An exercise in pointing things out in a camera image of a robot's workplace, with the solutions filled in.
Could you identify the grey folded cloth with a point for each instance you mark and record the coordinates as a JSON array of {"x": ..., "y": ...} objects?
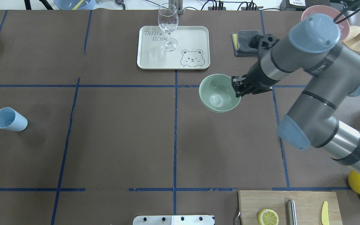
[{"x": 245, "y": 43}]

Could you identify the half lemon slice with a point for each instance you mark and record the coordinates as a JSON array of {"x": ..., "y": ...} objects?
[{"x": 268, "y": 217}]

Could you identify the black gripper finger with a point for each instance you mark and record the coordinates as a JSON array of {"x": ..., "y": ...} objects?
[
  {"x": 238, "y": 82},
  {"x": 241, "y": 92}
]

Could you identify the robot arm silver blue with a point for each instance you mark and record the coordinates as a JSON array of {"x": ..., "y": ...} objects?
[{"x": 313, "y": 45}]

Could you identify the blue bowl with fork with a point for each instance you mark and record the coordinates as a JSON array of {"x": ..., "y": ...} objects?
[{"x": 70, "y": 4}]

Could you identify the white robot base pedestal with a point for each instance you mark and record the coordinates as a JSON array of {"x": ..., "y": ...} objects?
[{"x": 174, "y": 220}]

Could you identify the light blue plastic cup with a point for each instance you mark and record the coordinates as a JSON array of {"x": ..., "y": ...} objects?
[{"x": 11, "y": 120}]

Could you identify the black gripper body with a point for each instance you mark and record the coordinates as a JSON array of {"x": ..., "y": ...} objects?
[{"x": 256, "y": 80}]

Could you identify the clear wine glass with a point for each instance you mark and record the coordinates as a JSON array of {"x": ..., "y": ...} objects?
[{"x": 168, "y": 22}]

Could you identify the green ceramic bowl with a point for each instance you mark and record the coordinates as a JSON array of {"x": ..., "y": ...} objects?
[{"x": 217, "y": 93}]

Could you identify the black tripod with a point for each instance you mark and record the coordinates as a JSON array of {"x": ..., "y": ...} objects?
[{"x": 38, "y": 5}]

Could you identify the pink bowl with ice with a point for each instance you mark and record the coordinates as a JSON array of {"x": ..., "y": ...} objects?
[{"x": 331, "y": 12}]

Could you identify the yellow plastic knife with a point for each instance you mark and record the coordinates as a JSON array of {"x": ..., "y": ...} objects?
[{"x": 325, "y": 214}]

